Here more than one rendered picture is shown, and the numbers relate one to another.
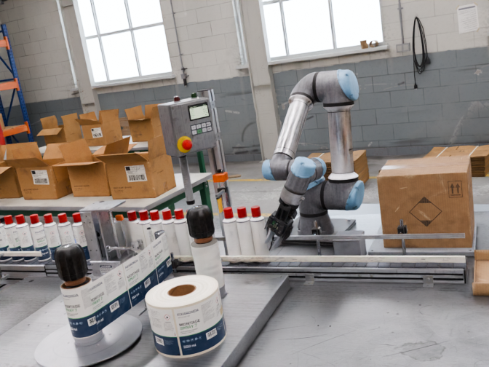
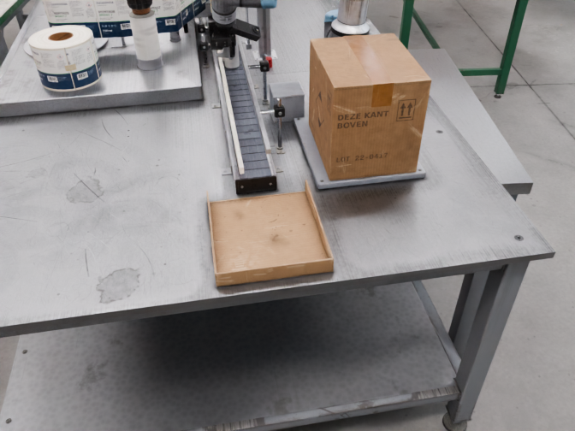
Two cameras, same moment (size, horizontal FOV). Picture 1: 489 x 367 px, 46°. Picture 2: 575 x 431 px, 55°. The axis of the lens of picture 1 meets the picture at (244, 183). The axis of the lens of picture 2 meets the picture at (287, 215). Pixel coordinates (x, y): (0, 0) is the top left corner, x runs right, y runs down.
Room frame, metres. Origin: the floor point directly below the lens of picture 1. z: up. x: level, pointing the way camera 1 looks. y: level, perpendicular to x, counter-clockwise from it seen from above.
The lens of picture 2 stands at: (1.11, -1.65, 1.71)
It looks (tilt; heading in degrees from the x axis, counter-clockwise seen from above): 40 degrees down; 56
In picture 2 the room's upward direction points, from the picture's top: 1 degrees counter-clockwise
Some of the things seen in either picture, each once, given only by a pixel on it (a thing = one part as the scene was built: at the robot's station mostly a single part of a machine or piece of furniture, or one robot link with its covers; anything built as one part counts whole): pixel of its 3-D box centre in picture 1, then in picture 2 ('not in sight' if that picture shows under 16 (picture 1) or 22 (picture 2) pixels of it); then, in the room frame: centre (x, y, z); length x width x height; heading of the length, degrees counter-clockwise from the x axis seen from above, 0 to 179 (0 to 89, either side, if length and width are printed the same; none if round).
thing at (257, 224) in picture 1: (259, 234); (229, 38); (1.97, -0.02, 0.98); 0.05 x 0.05 x 0.20
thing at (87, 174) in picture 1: (100, 166); not in sight; (4.05, 0.99, 0.96); 0.53 x 0.45 x 0.37; 150
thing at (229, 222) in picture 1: (232, 234); not in sight; (2.00, 0.07, 0.98); 0.05 x 0.05 x 0.20
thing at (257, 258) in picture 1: (297, 258); (223, 79); (1.87, -0.14, 0.91); 1.07 x 0.01 x 0.02; 66
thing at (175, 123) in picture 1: (188, 126); not in sight; (2.14, 0.17, 1.38); 0.17 x 0.10 x 0.19; 121
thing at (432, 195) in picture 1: (427, 201); (362, 104); (2.03, -0.65, 0.99); 0.30 x 0.24 x 0.27; 65
